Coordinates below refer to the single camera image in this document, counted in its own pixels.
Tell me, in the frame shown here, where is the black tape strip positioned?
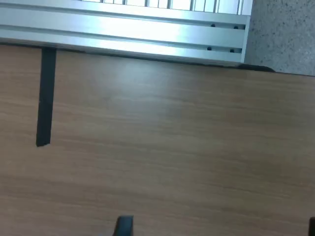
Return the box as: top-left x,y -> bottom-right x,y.
36,48 -> 57,148

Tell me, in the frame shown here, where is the aluminium extrusion platform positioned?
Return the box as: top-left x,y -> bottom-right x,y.
0,0 -> 252,64

